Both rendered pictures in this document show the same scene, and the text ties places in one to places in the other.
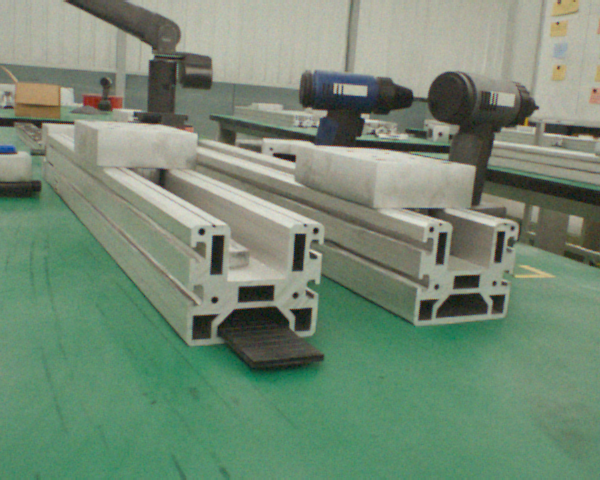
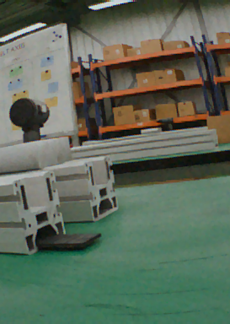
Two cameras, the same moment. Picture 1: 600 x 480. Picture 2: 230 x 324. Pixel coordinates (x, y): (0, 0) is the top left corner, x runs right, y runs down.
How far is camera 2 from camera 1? 0.31 m
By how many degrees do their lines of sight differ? 41
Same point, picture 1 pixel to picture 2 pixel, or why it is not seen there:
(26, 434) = (60, 292)
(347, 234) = not seen: hidden behind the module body
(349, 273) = not seen: hidden behind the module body
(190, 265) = (17, 206)
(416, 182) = (50, 149)
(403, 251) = (71, 184)
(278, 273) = (40, 206)
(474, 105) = (35, 112)
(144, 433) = (103, 273)
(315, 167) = not seen: outside the picture
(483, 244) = (98, 171)
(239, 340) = (54, 242)
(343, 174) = (9, 158)
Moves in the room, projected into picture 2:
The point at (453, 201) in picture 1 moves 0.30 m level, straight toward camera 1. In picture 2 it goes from (65, 158) to (180, 148)
